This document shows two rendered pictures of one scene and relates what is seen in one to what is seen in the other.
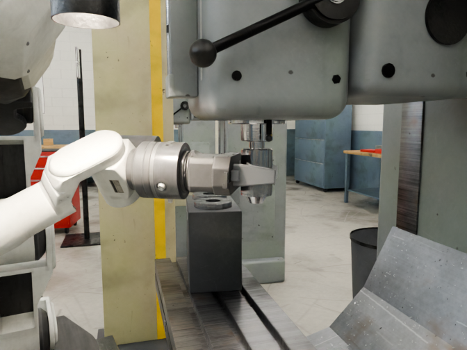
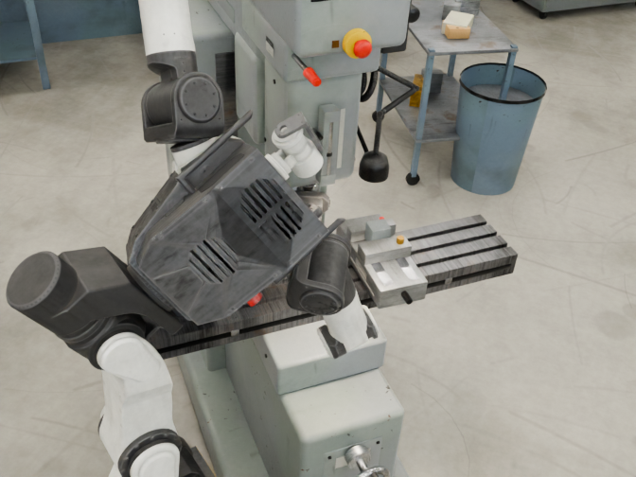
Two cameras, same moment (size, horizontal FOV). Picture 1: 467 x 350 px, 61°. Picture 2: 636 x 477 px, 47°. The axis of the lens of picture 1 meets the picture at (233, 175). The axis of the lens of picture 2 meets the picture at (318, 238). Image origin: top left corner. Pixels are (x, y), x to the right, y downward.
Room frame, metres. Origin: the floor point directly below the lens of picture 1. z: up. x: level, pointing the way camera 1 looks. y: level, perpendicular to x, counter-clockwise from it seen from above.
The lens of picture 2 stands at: (0.80, 1.64, 2.38)
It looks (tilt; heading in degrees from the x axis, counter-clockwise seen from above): 38 degrees down; 262
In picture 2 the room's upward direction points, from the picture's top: 3 degrees clockwise
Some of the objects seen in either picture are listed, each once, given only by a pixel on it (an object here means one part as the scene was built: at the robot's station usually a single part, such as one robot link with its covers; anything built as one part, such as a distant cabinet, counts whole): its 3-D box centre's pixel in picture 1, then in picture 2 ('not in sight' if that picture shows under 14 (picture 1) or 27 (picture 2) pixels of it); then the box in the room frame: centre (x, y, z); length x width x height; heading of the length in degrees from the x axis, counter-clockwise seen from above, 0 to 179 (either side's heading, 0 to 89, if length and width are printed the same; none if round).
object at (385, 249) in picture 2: not in sight; (384, 249); (0.35, -0.04, 1.02); 0.15 x 0.06 x 0.04; 13
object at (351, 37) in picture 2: not in sight; (357, 43); (0.53, 0.19, 1.76); 0.06 x 0.02 x 0.06; 15
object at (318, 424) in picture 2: not in sight; (301, 393); (0.58, -0.01, 0.43); 0.81 x 0.32 x 0.60; 105
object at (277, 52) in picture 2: not in sight; (309, 30); (0.60, -0.08, 1.68); 0.34 x 0.24 x 0.10; 105
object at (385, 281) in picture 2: not in sight; (379, 253); (0.36, -0.07, 0.98); 0.35 x 0.15 x 0.11; 103
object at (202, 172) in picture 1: (197, 173); (305, 213); (0.61, 0.06, 1.23); 0.13 x 0.12 x 0.10; 170
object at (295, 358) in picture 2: not in sight; (302, 310); (0.59, -0.03, 0.79); 0.50 x 0.35 x 0.12; 105
